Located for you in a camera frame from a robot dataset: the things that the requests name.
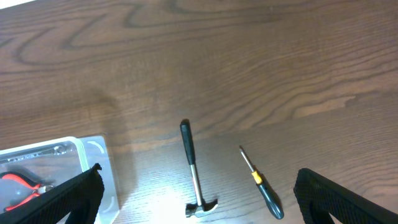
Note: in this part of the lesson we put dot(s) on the small claw hammer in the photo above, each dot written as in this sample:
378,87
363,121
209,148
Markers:
201,207

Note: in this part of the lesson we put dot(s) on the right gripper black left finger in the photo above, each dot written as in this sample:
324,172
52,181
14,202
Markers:
78,199

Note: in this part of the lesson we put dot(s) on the black yellow screwdriver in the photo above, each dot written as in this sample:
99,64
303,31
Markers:
270,197

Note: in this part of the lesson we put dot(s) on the red handled pliers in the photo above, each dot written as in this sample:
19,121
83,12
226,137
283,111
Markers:
17,189

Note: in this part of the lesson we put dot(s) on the clear plastic container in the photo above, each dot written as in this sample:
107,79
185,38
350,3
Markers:
64,180

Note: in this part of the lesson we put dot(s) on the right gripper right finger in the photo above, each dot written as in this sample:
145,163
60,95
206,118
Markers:
321,199

